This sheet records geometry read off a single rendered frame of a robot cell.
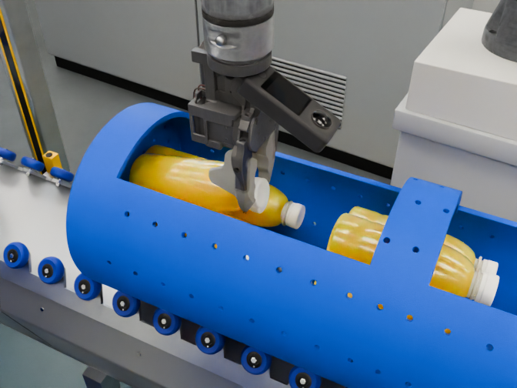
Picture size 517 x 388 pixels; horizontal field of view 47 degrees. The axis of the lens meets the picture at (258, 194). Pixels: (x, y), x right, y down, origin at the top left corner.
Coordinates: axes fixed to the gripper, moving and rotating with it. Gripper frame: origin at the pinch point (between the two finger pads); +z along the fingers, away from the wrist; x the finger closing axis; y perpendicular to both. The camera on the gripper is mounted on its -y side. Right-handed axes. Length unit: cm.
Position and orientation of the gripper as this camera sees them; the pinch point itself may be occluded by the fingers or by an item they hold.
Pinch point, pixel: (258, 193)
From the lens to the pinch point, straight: 76.6
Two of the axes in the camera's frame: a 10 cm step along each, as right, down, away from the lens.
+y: -9.0, -2.8, 3.4
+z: 0.1, 7.5, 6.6
